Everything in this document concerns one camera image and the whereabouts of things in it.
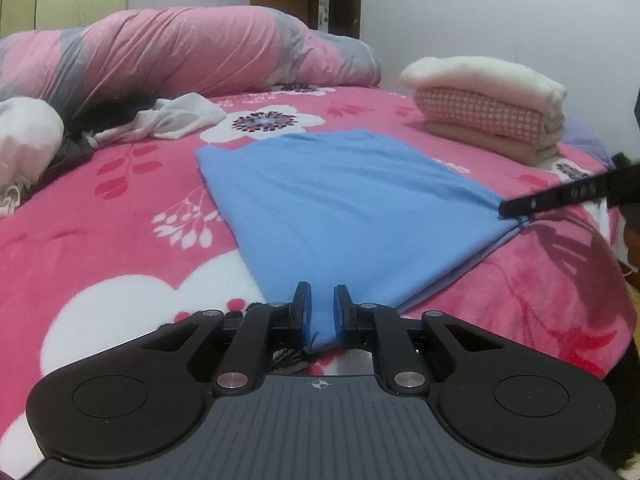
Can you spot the pink and grey duvet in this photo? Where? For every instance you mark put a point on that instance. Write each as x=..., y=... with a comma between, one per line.
x=175, y=50

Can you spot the folded beige garment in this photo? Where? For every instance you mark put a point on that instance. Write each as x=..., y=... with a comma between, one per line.
x=500, y=145

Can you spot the dark grey garment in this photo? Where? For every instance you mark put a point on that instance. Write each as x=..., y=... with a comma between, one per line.
x=70, y=152

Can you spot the blue t-shirt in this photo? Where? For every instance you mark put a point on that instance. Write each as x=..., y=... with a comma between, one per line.
x=350, y=200

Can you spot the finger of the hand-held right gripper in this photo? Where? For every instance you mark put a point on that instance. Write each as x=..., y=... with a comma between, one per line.
x=550, y=197

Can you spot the folded cream fleece garment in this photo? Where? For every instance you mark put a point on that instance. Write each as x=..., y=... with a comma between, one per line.
x=475, y=72

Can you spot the small white garment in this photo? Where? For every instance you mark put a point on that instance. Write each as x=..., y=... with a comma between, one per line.
x=175, y=115

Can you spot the pink floral blanket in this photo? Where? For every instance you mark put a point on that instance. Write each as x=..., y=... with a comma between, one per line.
x=125, y=220

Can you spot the large white shirt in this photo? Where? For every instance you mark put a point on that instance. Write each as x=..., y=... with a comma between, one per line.
x=25, y=140

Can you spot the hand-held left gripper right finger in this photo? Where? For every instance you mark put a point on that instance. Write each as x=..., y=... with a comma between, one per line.
x=338, y=320

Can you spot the purple cloth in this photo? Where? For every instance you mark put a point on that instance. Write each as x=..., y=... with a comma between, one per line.
x=585, y=140

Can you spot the black garment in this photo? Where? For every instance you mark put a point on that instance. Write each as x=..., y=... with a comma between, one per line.
x=110, y=115

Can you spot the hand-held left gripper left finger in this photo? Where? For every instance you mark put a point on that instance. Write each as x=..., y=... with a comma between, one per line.
x=306, y=320

